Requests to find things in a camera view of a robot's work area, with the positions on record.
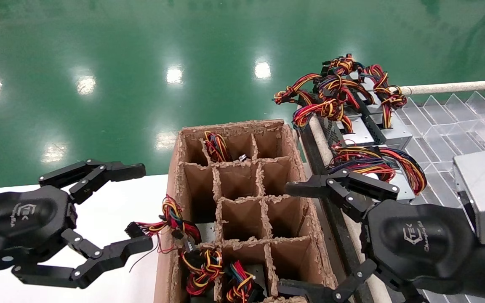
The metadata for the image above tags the black workbench frame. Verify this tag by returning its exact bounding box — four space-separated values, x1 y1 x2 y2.
299 122 373 303

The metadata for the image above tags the foam-covered rail tube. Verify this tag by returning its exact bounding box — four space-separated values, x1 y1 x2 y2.
309 114 394 303
398 80 485 96

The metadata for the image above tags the clear acrylic compartment tray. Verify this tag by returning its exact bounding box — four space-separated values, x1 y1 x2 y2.
394 90 485 303

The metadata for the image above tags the brown cardboard box with dividers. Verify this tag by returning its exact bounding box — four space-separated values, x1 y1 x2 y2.
154 119 339 303

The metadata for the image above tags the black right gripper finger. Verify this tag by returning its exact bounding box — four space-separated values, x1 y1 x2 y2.
278 260 430 303

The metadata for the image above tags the grey power supply far right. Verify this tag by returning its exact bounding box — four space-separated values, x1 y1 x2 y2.
453 149 485 245

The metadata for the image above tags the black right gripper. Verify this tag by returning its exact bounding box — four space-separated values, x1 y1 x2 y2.
285 168 485 302

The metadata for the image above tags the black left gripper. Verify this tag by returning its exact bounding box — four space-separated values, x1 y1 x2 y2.
0 159 154 290

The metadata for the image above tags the power supply with coloured cables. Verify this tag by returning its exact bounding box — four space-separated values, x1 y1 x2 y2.
362 65 413 148
225 260 266 303
180 238 225 297
329 145 427 202
273 75 323 106
203 130 248 164
125 194 218 273
292 99 378 146

